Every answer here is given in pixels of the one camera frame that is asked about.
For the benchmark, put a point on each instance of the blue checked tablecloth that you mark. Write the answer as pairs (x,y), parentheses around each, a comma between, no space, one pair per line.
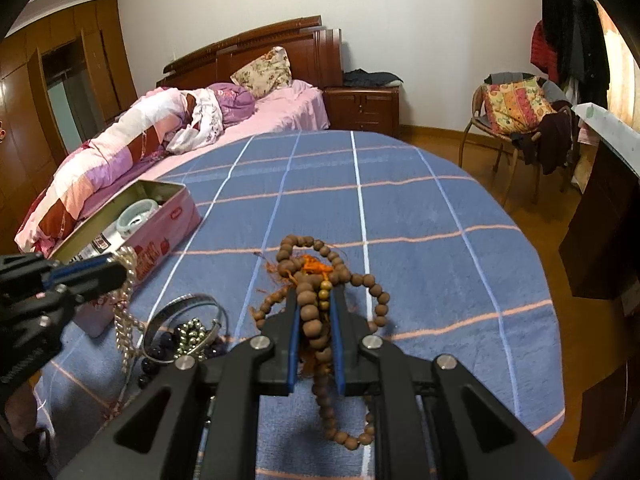
(400,240)

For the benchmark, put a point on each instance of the silver metal bangle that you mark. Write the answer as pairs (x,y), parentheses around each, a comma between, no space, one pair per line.
(200,299)

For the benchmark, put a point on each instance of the wooden nightstand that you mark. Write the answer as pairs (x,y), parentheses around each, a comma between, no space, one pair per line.
(362,110)

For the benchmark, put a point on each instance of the pink cloth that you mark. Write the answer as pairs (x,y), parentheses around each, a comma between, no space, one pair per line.
(587,132)

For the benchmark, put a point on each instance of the person's left forearm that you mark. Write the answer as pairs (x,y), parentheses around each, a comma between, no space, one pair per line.
(17,405)

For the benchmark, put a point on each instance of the white floral cloth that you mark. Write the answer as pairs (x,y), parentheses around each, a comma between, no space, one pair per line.
(200,125)

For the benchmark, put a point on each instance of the red hanging garment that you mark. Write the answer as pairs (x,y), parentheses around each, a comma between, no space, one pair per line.
(540,50)

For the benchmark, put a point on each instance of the dark brown garment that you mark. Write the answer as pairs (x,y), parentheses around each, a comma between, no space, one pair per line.
(552,140)

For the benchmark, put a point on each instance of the floral pillow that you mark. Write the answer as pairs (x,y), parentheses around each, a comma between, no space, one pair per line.
(262,70)

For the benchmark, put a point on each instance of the purple cloth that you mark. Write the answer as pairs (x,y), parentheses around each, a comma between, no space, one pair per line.
(235,102)

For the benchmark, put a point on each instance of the dark folded clothes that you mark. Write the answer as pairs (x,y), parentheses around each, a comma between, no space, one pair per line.
(372,78)

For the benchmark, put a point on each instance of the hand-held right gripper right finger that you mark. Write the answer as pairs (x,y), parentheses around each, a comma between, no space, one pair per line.
(337,350)

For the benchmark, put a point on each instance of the rattan chair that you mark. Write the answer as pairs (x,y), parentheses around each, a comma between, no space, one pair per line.
(476,119)

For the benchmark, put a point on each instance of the dark wooden desk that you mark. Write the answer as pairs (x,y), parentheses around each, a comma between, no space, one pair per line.
(600,220)

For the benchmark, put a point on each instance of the wooden headboard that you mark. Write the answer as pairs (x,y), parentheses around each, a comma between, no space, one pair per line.
(225,55)

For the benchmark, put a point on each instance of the white board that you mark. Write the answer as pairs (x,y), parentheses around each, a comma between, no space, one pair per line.
(607,130)

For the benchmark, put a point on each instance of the pale jade bangle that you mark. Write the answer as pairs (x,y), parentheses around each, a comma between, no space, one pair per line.
(121,221)

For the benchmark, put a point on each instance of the pink tin box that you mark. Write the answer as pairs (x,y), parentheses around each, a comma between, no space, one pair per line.
(165,240)

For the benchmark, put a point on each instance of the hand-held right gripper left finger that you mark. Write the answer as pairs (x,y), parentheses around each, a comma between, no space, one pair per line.
(294,350)

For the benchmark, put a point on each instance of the printed paper card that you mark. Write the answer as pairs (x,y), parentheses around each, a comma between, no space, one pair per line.
(100,244)

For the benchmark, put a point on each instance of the pink patchwork quilt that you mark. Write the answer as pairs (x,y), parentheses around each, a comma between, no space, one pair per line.
(100,160)

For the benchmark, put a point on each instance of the black hanging coat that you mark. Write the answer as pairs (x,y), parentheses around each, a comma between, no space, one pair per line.
(575,35)

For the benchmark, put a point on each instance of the wooden wardrobe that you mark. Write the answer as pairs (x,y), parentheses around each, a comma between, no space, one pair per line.
(20,110)

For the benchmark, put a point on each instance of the colourful patterned cushion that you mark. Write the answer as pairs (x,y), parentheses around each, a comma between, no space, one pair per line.
(517,105)

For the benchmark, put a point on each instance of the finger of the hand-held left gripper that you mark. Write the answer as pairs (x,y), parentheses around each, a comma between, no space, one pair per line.
(85,269)
(95,285)

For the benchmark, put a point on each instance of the bed with pink sheet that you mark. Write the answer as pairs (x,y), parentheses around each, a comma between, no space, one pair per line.
(280,110)

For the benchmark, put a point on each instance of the patterned curtain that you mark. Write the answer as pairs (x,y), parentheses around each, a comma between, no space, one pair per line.
(620,75)

